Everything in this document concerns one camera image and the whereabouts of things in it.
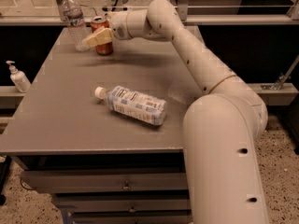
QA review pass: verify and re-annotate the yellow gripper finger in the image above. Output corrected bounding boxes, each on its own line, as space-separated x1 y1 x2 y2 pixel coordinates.
82 27 114 48

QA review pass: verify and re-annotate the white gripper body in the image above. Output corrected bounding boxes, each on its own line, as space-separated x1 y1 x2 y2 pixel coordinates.
108 11 129 40

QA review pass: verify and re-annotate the red coke can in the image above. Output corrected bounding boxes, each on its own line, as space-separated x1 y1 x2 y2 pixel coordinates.
91 16 113 55

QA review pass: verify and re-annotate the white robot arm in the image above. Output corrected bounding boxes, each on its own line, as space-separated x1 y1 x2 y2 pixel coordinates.
85 0 269 224

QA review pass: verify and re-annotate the clear upright water bottle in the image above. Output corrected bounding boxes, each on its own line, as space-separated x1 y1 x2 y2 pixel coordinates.
62 0 90 52

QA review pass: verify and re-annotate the lying white labelled bottle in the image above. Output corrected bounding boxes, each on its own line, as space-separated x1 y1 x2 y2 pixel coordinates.
94 86 167 126

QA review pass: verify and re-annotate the white pump sanitizer bottle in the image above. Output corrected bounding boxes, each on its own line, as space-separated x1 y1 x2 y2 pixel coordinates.
6 61 31 93

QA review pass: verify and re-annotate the grey drawer cabinet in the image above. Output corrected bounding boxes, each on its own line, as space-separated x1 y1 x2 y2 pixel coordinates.
0 25 206 224

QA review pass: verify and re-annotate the top grey drawer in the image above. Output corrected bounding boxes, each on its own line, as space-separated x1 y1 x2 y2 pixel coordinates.
21 170 188 194

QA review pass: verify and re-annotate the grey drawer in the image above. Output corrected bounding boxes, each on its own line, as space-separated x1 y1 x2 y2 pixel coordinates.
53 192 191 213
21 170 188 194
73 211 192 224

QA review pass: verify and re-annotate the middle grey drawer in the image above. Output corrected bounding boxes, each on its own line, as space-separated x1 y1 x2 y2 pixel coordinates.
53 192 191 213

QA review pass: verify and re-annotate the bottom grey drawer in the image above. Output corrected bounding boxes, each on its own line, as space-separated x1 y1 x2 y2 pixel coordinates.
73 211 192 224

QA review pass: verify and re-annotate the metal railing frame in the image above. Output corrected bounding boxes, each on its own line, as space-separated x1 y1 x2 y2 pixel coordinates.
0 0 298 26

